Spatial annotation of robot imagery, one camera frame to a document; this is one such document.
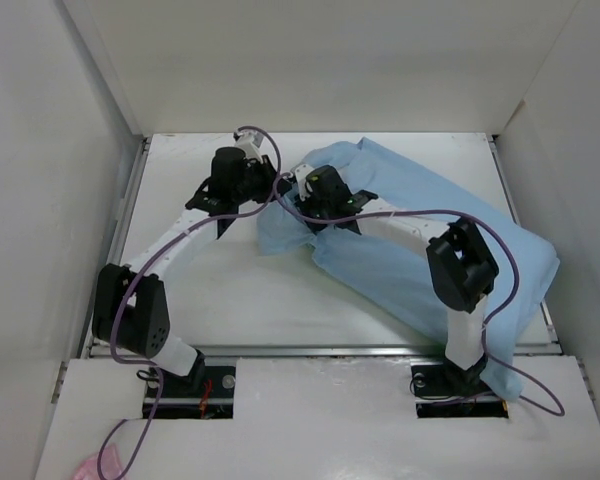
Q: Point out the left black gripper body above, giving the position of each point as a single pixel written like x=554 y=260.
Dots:
x=258 y=183

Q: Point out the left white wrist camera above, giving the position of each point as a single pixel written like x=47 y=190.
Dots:
x=249 y=141

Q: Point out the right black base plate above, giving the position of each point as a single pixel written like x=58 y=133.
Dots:
x=439 y=397

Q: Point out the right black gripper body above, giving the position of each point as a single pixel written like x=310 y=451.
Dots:
x=315 y=208

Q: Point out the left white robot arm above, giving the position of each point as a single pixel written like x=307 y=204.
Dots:
x=131 y=306

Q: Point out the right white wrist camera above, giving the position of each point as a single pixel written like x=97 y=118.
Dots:
x=300 y=175

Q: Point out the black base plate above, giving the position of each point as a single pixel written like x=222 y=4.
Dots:
x=209 y=397
x=439 y=397

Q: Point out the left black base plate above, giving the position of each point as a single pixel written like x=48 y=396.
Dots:
x=209 y=397

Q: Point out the light blue pillowcase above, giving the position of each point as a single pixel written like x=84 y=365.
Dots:
x=398 y=280

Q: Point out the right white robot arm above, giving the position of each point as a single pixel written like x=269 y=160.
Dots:
x=461 y=267

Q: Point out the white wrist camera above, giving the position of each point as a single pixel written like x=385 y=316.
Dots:
x=300 y=175
x=249 y=141

